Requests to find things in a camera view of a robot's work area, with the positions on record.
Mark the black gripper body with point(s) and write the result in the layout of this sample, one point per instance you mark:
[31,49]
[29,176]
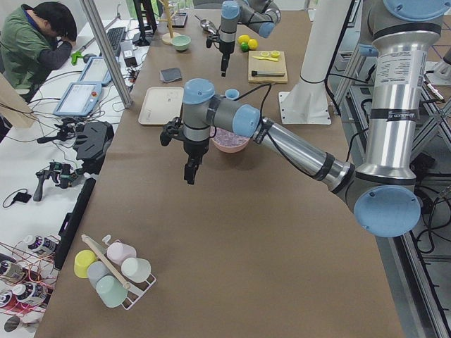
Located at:
[225,48]
[194,147]

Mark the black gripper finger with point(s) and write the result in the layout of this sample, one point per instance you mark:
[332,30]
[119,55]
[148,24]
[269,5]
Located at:
[224,65]
[191,168]

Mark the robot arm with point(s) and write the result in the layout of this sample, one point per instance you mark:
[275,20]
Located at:
[259,16]
[380,191]

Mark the metal ice scoop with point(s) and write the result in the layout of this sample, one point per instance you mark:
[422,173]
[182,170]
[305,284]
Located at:
[207,25]

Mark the pile of ice cubes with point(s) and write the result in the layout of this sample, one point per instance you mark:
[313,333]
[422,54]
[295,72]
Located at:
[226,139]

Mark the light blue cup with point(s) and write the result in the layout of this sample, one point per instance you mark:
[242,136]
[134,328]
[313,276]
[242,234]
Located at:
[232,94]

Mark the wooden cup tree stand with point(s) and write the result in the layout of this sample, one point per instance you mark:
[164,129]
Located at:
[168,37]

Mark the pink cup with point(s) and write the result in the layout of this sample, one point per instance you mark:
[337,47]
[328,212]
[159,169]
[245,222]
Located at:
[118,252]

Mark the white cup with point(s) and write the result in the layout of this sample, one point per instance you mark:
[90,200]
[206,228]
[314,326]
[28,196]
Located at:
[136,269]

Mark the grey cup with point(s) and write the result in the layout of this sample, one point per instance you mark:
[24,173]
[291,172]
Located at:
[96,271]

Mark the yellow cup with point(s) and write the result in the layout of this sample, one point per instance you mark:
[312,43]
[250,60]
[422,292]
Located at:
[83,261]

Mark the mint green cup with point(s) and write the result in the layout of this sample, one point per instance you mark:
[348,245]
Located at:
[111,291]

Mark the green lime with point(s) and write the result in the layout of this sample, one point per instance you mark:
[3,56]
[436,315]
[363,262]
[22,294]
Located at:
[244,47]

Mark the yellow lemon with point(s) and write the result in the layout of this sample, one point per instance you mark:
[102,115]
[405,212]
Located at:
[252,44]
[243,39]

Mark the yellow plastic knife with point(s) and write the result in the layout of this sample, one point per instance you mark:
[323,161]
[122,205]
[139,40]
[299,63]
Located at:
[264,58]

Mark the wooden cutting board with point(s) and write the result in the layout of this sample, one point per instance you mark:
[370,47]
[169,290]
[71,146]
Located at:
[254,64]

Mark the pink bowl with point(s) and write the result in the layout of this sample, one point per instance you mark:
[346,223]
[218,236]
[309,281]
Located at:
[230,150]

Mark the steel rod black tip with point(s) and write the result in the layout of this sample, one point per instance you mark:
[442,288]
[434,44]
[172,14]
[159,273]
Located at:
[256,73]

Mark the mint green bowl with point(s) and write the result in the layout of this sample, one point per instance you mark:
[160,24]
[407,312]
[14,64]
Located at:
[181,42]

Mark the grey folded cloth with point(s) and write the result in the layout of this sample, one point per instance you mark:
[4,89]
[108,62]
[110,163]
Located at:
[170,75]

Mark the cream serving tray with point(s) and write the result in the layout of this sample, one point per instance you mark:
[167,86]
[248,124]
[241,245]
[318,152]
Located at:
[160,105]

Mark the black keyboard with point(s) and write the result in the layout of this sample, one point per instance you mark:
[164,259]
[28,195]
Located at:
[115,36]

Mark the near teach pendant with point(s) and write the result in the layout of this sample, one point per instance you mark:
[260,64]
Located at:
[79,99]

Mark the teach pendant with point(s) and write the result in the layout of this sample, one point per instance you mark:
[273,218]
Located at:
[79,99]
[95,70]

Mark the far teach pendant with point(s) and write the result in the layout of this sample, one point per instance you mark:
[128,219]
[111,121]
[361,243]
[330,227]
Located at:
[95,70]

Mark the black bar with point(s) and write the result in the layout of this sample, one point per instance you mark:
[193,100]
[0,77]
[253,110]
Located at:
[71,223]

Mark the person in green jacket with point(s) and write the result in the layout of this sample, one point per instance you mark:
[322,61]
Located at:
[34,42]

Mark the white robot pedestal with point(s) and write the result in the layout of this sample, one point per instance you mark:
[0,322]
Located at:
[307,102]

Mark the aluminium frame post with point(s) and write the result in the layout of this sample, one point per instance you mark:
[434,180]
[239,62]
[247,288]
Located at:
[96,24]

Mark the wooden rack handle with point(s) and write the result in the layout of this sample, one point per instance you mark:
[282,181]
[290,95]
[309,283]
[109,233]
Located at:
[100,253]

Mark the white wire cup rack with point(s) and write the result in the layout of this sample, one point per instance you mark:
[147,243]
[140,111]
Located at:
[137,290]

